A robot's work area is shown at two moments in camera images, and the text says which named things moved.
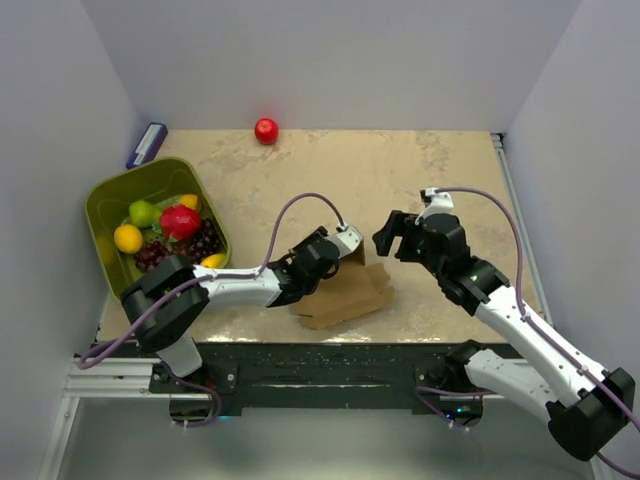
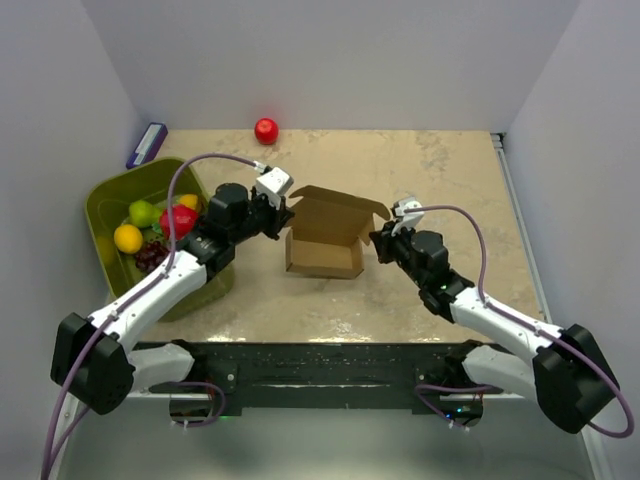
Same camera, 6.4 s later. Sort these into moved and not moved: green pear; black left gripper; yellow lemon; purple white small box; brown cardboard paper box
Moved: brown cardboard paper box; black left gripper
Not moved: green pear; yellow lemon; purple white small box
